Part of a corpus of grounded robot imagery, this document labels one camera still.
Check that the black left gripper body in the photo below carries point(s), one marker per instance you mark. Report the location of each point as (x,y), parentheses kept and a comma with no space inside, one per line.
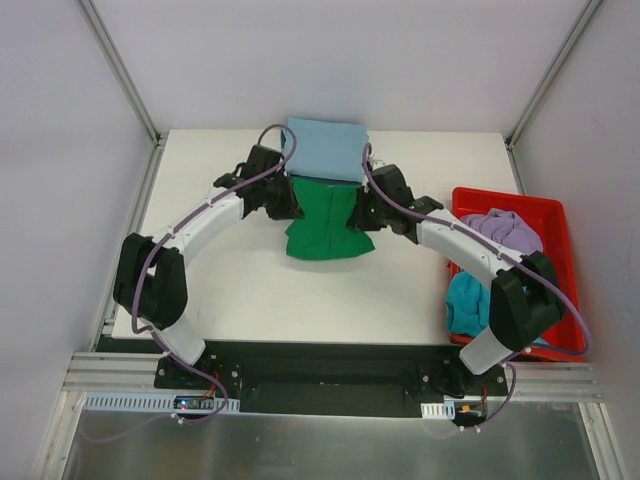
(286,201)

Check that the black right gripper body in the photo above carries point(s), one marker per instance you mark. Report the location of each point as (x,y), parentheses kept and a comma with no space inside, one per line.
(364,212)

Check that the green t-shirt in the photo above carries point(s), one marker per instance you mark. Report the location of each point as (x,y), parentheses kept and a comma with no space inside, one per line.
(321,233)

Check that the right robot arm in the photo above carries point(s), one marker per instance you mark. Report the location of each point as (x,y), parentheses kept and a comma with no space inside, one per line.
(525,300)

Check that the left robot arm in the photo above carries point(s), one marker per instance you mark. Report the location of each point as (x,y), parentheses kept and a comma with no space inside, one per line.
(151,283)

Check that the light blue folded t-shirt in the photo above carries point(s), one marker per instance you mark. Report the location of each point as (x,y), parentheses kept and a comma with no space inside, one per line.
(328,151)

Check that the lavender crumpled t-shirt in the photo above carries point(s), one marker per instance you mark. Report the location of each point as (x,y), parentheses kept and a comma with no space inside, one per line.
(506,228)

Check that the teal crumpled t-shirt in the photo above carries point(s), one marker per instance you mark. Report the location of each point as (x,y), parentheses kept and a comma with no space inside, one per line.
(467,306)

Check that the red plastic bin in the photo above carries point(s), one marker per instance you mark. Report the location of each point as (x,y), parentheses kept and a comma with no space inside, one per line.
(547,219)

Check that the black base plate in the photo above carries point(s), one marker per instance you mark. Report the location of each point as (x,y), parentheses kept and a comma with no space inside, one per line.
(320,379)

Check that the left aluminium frame post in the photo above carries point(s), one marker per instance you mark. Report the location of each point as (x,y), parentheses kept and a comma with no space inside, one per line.
(119,70)

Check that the aluminium frame post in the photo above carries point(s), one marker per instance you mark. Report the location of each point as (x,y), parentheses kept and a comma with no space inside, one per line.
(119,70)
(576,32)

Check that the right aluminium frame post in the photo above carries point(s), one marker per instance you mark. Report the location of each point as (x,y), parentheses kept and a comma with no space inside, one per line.
(576,32)

